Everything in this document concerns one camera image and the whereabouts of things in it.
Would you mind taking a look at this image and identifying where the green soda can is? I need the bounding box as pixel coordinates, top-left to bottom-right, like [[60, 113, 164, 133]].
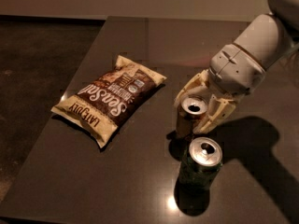
[[178, 137, 222, 194]]

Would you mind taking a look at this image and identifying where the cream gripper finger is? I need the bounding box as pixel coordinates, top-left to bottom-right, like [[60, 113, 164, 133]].
[[174, 69, 217, 107], [193, 91, 237, 134]]

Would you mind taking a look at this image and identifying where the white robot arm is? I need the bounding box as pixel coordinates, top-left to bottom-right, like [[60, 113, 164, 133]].
[[174, 0, 299, 138]]

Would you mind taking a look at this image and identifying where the brown chips bag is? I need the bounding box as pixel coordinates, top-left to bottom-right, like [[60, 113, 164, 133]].
[[51, 55, 166, 147]]

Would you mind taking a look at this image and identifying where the orange soda can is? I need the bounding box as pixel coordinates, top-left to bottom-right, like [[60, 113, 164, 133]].
[[176, 96, 207, 139]]

